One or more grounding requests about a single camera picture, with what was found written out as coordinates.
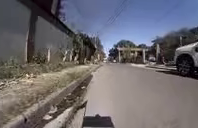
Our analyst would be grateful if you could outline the trees behind gate arch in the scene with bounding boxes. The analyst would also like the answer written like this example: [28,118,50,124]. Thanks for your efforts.
[108,39,151,63]

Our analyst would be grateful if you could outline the gate arch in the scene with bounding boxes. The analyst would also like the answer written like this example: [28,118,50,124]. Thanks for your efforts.
[116,46,147,64]

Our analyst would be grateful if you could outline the grey asphalt road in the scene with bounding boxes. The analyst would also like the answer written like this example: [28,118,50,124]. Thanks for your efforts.
[66,63,198,128]

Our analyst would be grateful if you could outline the concrete kerb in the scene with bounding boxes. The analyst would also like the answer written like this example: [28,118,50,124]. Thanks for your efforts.
[145,64,180,73]
[1,64,103,128]

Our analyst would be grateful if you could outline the grass verge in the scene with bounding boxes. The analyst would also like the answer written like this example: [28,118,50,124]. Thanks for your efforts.
[0,63,101,128]

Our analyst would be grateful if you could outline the trees on hillside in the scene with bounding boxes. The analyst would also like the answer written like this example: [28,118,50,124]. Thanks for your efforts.
[151,23,198,63]

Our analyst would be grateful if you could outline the white car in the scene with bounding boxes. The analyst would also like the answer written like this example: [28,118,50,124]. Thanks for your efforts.
[173,21,198,78]

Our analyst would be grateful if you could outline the bushes along wall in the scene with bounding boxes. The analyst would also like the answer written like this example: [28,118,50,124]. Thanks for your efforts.
[71,31,107,64]

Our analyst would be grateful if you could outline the overhead wires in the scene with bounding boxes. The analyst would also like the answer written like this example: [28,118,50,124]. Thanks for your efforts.
[96,0,131,34]

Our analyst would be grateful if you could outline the grey building with wall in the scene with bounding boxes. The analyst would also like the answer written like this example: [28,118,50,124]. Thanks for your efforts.
[0,0,98,66]

